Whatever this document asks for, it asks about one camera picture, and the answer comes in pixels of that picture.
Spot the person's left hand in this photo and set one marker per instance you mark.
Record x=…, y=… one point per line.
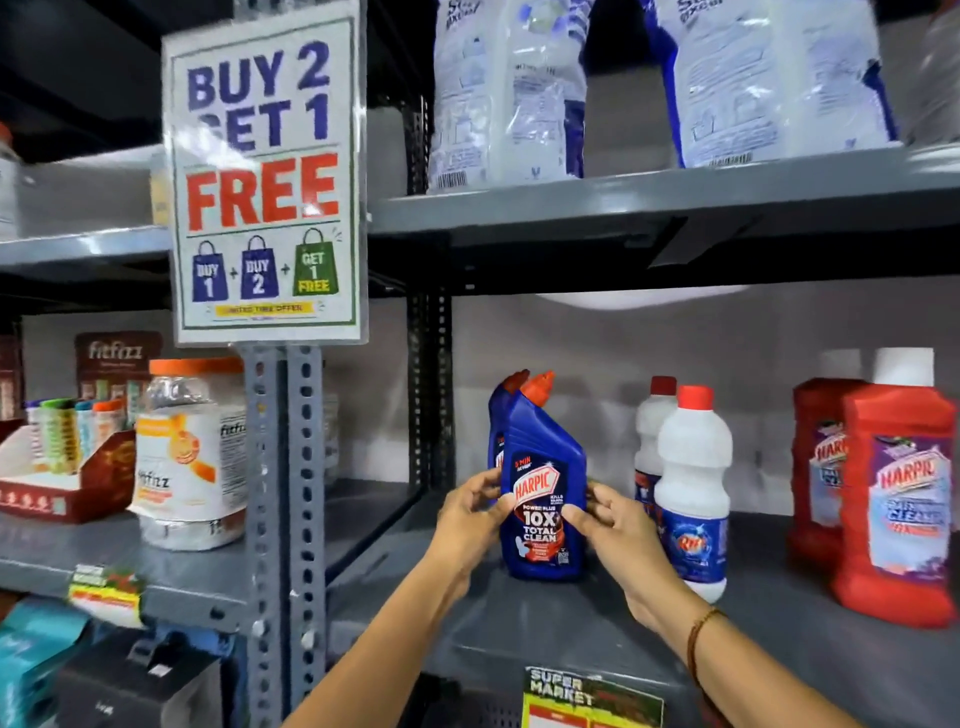
x=461, y=525

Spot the person's right hand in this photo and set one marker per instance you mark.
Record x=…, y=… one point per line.
x=626, y=547

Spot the person's left thumb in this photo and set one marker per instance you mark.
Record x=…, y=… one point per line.
x=501, y=510

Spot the person's right thumb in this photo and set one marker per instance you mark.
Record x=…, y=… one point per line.
x=581, y=525

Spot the blue toilet cleaner bottle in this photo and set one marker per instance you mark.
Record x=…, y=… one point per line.
x=544, y=480
x=496, y=420

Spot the person's left forearm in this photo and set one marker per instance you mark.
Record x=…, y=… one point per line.
x=375, y=652

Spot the person's right forearm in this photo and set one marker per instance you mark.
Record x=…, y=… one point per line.
x=742, y=675

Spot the white bottle with blue label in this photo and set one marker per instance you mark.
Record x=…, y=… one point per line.
x=694, y=487
x=649, y=442

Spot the yellow green shelf label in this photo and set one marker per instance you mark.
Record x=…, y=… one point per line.
x=591, y=701

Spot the red bathroom cleaner bottle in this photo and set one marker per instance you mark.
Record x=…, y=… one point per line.
x=896, y=495
x=817, y=465

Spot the grey metal shelving rack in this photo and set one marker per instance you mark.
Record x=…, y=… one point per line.
x=540, y=202

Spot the clear jar with orange lid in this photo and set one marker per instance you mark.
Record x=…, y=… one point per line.
x=193, y=450

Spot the black box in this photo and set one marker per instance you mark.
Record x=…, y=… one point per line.
x=139, y=686

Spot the yellow red shelf label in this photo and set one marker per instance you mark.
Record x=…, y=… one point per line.
x=106, y=592

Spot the white promotional offer sign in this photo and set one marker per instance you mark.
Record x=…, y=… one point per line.
x=264, y=180

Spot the white detergent refill pouch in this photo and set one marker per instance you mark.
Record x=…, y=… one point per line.
x=506, y=97
x=772, y=82

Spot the red display box of tubes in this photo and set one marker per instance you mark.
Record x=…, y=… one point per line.
x=64, y=465

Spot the teal packet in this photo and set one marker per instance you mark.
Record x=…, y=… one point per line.
x=34, y=652

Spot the clear bottle with orange cap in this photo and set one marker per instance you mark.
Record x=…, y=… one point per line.
x=7, y=184

